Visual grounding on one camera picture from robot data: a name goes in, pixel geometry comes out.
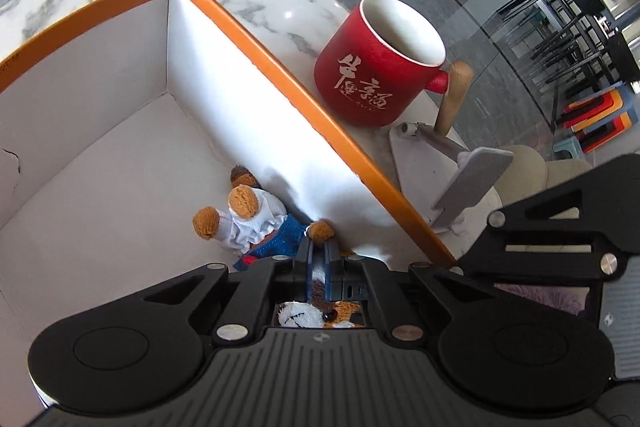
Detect brown plush bear toy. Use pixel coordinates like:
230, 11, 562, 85
192, 164, 366, 330

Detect red mug with wooden handle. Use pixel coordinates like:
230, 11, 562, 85
314, 0, 474, 135

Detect beige cushioned seat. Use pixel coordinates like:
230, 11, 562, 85
492, 144, 593, 210

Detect grey phone stand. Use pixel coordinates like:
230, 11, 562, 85
389, 122, 516, 234

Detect purple fuzzy cloth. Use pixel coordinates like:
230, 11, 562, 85
495, 284, 587, 317

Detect stack of coloured stools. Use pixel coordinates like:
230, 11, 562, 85
552, 81, 640, 155

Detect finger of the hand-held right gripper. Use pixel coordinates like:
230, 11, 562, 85
452, 152, 640, 289

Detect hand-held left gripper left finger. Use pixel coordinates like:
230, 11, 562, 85
142, 241, 315, 344

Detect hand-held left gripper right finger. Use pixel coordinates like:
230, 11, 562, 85
324, 241, 493, 344

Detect black chairs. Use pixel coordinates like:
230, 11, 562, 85
496, 0, 640, 108

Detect orange cardboard box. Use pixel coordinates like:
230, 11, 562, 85
0, 0, 457, 408

